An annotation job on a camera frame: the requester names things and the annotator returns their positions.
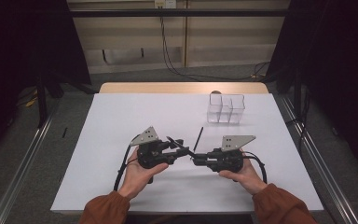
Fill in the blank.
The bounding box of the white table mat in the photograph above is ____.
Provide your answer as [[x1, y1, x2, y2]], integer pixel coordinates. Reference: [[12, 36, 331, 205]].
[[49, 92, 324, 215]]

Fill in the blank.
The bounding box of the thin black makeup brush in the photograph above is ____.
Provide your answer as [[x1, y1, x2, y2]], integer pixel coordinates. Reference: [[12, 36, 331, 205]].
[[193, 126, 204, 153]]

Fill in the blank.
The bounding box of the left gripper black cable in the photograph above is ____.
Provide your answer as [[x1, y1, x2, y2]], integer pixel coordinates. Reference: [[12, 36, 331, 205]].
[[113, 133, 142, 192]]

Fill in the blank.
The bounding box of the black metal stand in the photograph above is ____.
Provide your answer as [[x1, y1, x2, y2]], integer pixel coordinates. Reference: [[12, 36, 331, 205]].
[[35, 74, 49, 129]]

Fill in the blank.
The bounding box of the white wall socket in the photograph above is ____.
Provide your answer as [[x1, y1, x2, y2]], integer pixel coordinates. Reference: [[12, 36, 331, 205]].
[[154, 0, 177, 9]]

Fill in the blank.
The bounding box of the wooden wall trim strip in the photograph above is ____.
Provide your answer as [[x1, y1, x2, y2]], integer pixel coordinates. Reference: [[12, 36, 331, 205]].
[[184, 0, 189, 68]]

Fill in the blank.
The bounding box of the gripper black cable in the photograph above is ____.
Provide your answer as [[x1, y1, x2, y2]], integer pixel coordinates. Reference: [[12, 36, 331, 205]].
[[113, 133, 142, 192], [241, 151, 269, 185]]

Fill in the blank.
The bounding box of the wooden table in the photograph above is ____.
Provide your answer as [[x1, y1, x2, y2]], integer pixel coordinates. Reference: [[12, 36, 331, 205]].
[[98, 81, 269, 95]]

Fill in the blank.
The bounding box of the person's right hand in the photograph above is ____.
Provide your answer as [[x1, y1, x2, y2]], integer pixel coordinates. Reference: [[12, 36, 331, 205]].
[[218, 148, 269, 196]]

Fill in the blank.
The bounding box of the black curtain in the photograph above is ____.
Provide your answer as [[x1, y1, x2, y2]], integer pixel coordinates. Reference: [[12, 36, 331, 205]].
[[0, 0, 91, 164], [266, 0, 358, 180]]

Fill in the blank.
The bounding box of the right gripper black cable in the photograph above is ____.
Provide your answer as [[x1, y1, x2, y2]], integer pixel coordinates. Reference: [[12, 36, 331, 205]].
[[241, 151, 269, 185]]

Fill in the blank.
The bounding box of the yellow floor cable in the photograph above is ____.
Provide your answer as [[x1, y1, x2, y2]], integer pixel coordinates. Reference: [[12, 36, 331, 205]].
[[23, 95, 40, 108]]

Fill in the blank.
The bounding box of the metal floor rail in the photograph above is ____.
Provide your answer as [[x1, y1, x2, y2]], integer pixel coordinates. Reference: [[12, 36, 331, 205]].
[[0, 98, 61, 224], [279, 94, 358, 224]]

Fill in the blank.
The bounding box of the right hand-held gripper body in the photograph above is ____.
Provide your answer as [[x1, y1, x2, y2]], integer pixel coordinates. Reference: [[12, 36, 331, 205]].
[[206, 134, 256, 173]]

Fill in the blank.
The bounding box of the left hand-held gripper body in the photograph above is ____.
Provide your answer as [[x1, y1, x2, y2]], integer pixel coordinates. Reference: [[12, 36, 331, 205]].
[[130, 125, 176, 171]]

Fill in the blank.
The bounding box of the clear plastic organizer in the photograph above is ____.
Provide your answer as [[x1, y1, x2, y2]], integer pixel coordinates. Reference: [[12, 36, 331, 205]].
[[206, 92, 246, 125]]

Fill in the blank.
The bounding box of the black wall cable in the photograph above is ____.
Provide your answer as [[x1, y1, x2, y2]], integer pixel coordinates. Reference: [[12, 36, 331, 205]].
[[160, 17, 271, 80], [159, 17, 262, 82]]

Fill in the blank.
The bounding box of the person's left hand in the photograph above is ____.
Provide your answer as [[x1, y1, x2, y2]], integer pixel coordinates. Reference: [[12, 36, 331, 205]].
[[117, 147, 170, 201]]

